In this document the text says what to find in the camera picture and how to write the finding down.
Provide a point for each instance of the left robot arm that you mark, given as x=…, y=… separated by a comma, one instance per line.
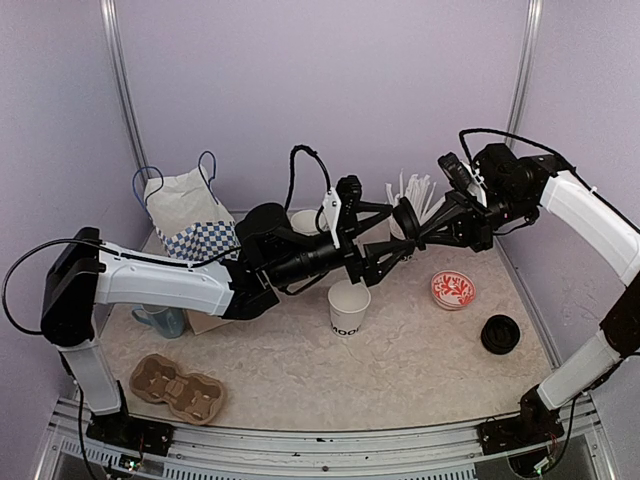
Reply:
x=366, y=239

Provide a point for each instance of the black coffee cup lid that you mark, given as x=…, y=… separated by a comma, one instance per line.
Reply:
x=405, y=217

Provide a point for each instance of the right aluminium corner post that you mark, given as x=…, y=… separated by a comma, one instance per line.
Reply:
x=525, y=65

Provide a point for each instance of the aluminium corner post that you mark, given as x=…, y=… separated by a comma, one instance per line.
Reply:
x=109, y=15
x=525, y=65

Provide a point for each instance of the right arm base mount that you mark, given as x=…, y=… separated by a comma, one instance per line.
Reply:
x=512, y=433

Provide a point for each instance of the red floral bowl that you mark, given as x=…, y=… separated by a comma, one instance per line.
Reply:
x=452, y=290

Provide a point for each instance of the left aluminium corner post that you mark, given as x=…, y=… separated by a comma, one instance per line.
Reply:
x=109, y=15

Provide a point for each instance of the blue checkered paper bag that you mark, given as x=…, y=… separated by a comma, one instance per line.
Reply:
x=190, y=221

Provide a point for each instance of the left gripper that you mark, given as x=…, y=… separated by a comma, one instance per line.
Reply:
x=369, y=266

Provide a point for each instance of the blue ceramic mug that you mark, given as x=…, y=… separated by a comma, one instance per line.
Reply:
x=169, y=322

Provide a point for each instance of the black cup holding straws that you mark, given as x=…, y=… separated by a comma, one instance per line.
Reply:
x=397, y=234

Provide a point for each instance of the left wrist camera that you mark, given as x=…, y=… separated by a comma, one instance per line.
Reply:
x=339, y=208

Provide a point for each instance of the white paper coffee cup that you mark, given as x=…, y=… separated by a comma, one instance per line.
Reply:
x=348, y=305

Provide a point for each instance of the brown cardboard cup carrier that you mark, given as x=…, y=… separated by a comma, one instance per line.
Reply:
x=192, y=397

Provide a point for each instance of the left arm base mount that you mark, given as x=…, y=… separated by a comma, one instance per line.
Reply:
x=136, y=434

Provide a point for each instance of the aluminium front frame rail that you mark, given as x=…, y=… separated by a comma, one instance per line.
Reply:
x=445, y=451

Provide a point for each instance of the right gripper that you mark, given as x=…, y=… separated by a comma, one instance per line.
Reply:
x=470, y=226

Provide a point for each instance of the stack of black lids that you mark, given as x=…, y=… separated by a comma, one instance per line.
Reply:
x=500, y=334

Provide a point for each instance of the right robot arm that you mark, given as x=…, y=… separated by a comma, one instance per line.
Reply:
x=493, y=188

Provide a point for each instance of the stack of white paper cups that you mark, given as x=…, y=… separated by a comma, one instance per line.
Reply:
x=308, y=222

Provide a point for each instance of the bundle of wrapped white straws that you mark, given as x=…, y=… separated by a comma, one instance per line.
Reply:
x=419, y=191

